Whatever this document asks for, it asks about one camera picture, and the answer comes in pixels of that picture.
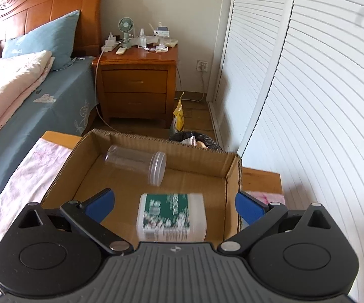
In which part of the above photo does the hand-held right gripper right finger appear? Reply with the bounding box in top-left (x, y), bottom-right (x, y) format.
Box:
top-left (217, 191), bottom-right (341, 255)

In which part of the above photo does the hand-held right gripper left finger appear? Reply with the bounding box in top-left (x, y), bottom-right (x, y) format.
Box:
top-left (11, 188), bottom-right (135, 255)

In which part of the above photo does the cardboard box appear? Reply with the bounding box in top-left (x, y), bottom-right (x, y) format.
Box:
top-left (40, 128), bottom-right (243, 244)

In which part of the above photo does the white bottle green label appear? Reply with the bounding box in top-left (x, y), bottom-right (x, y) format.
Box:
top-left (136, 193), bottom-right (208, 243)

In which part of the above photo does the clear plastic jar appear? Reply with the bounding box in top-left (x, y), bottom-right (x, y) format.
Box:
top-left (105, 145), bottom-right (167, 186)

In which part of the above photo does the pink floral cloth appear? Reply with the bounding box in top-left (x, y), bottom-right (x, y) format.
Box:
top-left (0, 139), bottom-right (82, 298)

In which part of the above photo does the black trash bin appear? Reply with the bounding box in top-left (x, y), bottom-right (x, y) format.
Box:
top-left (169, 131), bottom-right (223, 152)

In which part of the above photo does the blue bed sheet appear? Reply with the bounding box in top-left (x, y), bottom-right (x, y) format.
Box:
top-left (0, 56), bottom-right (99, 232)

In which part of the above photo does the yellow bag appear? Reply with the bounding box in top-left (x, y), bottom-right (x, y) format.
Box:
top-left (170, 91), bottom-right (187, 133)

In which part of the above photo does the wide white louvered door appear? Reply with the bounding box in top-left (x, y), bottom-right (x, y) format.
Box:
top-left (239, 0), bottom-right (364, 294)

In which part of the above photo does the wooden nightstand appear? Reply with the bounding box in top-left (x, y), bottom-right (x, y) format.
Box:
top-left (92, 42), bottom-right (179, 130)

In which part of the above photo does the narrow white louvered door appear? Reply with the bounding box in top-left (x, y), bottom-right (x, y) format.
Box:
top-left (208, 0), bottom-right (298, 162)

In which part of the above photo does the pink quilt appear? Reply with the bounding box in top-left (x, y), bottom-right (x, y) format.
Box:
top-left (0, 50), bottom-right (56, 168)

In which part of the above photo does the white power strip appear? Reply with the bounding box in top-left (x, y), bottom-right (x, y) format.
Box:
top-left (101, 32), bottom-right (120, 52)

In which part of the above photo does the large blue pillow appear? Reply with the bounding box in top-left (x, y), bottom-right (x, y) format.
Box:
top-left (1, 10), bottom-right (81, 71)

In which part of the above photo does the small green desk fan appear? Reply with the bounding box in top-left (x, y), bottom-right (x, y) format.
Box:
top-left (118, 17), bottom-right (135, 45)

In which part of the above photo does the white and blue device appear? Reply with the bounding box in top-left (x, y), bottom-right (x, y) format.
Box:
top-left (153, 22), bottom-right (170, 39)

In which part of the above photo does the wooden headboard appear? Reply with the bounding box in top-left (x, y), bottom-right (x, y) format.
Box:
top-left (0, 0), bottom-right (107, 60)

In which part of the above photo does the white power cable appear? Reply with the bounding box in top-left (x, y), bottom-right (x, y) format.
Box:
top-left (93, 50), bottom-right (115, 131)

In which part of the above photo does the wall socket cable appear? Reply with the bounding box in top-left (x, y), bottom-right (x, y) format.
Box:
top-left (175, 66), bottom-right (208, 102)

